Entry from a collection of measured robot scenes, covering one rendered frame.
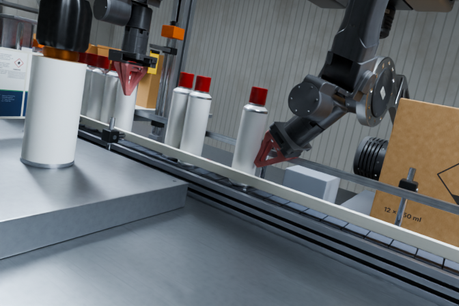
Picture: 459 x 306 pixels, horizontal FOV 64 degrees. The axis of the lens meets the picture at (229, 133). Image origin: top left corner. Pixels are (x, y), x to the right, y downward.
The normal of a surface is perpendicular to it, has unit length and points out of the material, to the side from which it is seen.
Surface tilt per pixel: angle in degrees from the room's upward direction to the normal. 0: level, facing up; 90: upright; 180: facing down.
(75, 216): 90
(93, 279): 0
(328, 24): 90
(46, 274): 0
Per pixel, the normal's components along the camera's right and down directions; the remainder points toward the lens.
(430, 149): -0.44, 0.05
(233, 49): -0.64, -0.01
